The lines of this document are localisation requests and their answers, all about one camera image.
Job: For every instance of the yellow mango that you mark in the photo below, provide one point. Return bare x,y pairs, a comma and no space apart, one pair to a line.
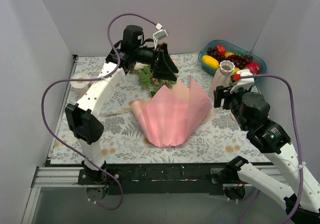
210,61

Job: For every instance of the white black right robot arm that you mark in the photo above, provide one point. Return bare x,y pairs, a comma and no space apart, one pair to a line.
300,196

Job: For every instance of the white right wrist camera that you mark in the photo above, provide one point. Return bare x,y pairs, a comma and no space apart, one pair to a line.
242,79

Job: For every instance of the red apple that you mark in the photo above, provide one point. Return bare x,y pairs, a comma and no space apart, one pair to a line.
221,50

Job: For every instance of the pink wrapping paper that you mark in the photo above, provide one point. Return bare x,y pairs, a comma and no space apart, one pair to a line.
172,114

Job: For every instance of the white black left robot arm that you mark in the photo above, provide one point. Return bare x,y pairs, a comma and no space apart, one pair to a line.
82,117

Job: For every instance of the dark purple grapes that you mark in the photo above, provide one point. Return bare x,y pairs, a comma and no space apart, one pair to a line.
239,60

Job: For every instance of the orange fruit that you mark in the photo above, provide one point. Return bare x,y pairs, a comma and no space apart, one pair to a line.
228,54

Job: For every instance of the floral patterned table mat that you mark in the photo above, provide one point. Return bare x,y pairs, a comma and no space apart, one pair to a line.
123,142

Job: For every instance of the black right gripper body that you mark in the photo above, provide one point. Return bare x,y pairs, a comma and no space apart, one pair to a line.
222,97

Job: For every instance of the artificial flower bouquet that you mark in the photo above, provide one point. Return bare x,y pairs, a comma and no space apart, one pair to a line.
146,79

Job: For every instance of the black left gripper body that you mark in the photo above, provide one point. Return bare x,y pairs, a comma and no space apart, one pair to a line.
157,59

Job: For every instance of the aluminium frame rail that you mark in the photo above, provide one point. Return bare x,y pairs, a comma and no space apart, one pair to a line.
148,194

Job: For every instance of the teal plastic fruit basket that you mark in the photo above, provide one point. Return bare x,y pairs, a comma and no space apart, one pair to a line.
229,48

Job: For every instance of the yellow lemon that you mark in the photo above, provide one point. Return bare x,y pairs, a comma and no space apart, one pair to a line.
236,70

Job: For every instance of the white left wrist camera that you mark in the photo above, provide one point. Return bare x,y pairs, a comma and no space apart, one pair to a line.
159,35

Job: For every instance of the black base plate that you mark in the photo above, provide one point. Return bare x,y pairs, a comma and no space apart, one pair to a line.
153,178

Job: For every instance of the cream ribbon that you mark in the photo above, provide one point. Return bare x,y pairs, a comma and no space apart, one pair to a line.
208,117

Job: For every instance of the white ribbed vase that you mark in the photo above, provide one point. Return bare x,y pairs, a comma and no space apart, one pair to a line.
221,77

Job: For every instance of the pink dragon fruit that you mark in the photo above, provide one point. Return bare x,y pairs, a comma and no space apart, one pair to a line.
253,67

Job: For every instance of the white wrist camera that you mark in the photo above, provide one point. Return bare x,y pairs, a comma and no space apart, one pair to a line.
242,79
159,35

